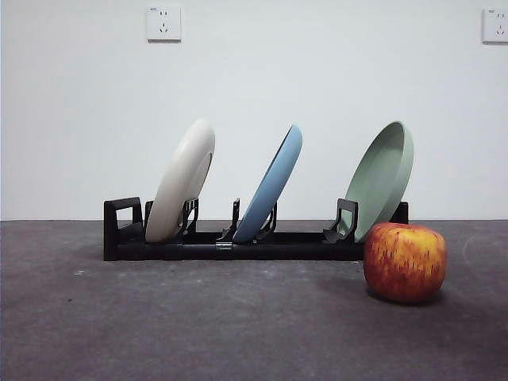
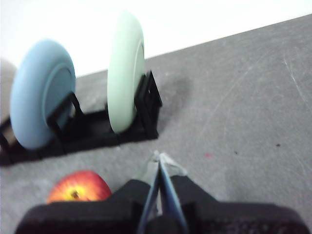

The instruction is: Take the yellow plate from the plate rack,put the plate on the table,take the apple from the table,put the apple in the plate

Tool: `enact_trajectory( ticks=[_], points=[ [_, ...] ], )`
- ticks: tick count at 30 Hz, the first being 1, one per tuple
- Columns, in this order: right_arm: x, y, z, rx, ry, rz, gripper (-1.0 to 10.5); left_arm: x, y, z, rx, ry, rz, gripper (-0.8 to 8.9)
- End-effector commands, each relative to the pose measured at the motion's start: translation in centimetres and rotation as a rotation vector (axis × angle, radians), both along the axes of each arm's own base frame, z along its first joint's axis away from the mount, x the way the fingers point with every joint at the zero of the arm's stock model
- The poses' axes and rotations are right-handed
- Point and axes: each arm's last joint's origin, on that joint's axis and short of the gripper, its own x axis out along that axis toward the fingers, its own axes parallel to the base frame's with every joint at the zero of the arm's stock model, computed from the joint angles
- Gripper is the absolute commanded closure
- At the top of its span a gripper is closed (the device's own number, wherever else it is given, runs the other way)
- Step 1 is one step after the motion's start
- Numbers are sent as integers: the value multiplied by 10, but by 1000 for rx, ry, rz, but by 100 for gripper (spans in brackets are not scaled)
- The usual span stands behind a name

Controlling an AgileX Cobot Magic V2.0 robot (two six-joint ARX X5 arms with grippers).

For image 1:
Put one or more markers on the cream round plate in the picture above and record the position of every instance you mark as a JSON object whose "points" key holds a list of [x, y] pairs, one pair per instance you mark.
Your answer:
{"points": [[178, 186]]}

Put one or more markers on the black plate rack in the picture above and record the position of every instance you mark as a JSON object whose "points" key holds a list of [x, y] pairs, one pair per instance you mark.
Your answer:
{"points": [[278, 249]]}

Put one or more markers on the red yellow apple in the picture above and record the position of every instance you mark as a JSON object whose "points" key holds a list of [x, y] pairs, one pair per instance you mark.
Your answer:
{"points": [[405, 266]]}

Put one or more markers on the white wall socket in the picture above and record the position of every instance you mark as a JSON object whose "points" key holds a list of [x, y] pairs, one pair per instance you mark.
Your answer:
{"points": [[496, 25], [164, 24]]}

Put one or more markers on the green round plate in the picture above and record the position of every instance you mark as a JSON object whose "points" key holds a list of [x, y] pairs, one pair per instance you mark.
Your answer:
{"points": [[377, 178]]}

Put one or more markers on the blue round plate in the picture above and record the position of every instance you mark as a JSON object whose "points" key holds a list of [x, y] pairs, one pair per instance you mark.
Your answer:
{"points": [[270, 186]]}

